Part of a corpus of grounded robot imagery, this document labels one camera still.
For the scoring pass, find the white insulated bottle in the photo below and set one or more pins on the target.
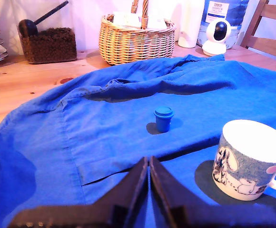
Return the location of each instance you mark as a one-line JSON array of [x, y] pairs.
[[190, 23]]

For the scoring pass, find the blue coffee capsule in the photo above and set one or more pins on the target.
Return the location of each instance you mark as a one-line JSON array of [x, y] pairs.
[[163, 121]]

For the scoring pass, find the clear coffee bean container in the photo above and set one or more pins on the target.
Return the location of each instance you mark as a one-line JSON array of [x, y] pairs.
[[50, 47]]

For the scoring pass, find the white paper packet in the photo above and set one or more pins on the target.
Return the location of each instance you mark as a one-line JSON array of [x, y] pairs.
[[155, 21], [126, 19]]

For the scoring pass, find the blue cloth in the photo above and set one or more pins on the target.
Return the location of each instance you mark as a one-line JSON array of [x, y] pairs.
[[104, 123]]

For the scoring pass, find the wooden chair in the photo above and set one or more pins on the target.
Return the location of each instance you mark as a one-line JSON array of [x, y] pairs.
[[266, 45]]

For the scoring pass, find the black coffee scoop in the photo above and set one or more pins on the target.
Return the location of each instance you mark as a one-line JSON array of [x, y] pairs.
[[28, 27]]

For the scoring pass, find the large clear water bottle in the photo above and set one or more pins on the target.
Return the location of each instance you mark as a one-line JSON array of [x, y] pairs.
[[234, 14]]

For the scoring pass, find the white cartoon print mug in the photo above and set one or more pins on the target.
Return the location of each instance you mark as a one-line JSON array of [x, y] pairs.
[[247, 166]]

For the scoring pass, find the small white round camera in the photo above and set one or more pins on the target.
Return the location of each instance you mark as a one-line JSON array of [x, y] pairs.
[[214, 46]]

